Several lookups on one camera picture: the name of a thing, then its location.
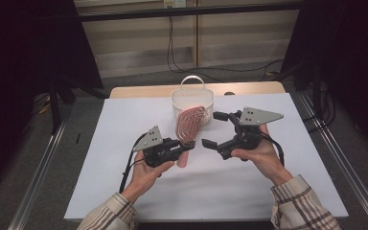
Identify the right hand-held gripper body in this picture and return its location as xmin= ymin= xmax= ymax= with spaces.
xmin=218 ymin=106 xmax=285 ymax=161

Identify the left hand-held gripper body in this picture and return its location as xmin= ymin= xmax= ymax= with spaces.
xmin=132 ymin=125 xmax=186 ymax=169

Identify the pink hairbrush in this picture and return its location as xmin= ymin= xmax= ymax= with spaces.
xmin=175 ymin=105 xmax=209 ymax=169

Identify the white perforated plastic basket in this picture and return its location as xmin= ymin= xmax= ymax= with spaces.
xmin=170 ymin=75 xmax=216 ymax=127

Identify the person's left hand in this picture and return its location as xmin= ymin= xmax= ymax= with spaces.
xmin=126 ymin=150 xmax=176 ymax=196

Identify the person's right hand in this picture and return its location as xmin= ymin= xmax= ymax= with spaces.
xmin=230 ymin=124 xmax=293 ymax=186

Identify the white table cover board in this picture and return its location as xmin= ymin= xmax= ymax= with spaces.
xmin=63 ymin=93 xmax=349 ymax=222

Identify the wooden table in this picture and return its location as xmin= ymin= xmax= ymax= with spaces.
xmin=109 ymin=80 xmax=287 ymax=100

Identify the black metal stand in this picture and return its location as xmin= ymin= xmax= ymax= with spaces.
xmin=47 ymin=76 xmax=78 ymax=135
xmin=310 ymin=60 xmax=324 ymax=119

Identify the black horizontal bar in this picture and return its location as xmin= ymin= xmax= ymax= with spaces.
xmin=76 ymin=2 xmax=303 ymax=23

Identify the black curtain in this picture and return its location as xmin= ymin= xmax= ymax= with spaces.
xmin=0 ymin=0 xmax=104 ymax=199
xmin=281 ymin=0 xmax=368 ymax=161

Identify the left hand-held gripper black cable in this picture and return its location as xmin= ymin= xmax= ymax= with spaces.
xmin=118 ymin=132 xmax=149 ymax=195

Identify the hand-held gripper black cable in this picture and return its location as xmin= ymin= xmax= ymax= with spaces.
xmin=261 ymin=132 xmax=286 ymax=168
xmin=118 ymin=132 xmax=149 ymax=195

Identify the right hand-held gripper black cable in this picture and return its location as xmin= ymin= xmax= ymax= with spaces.
xmin=261 ymin=132 xmax=286 ymax=168

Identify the black wall cable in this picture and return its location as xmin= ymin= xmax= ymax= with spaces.
xmin=166 ymin=15 xmax=224 ymax=83
xmin=171 ymin=15 xmax=285 ymax=74

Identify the black floor cable bundle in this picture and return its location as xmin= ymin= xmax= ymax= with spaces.
xmin=303 ymin=89 xmax=338 ymax=133

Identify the white wall power outlet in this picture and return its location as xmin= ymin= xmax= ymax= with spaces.
xmin=163 ymin=0 xmax=187 ymax=9

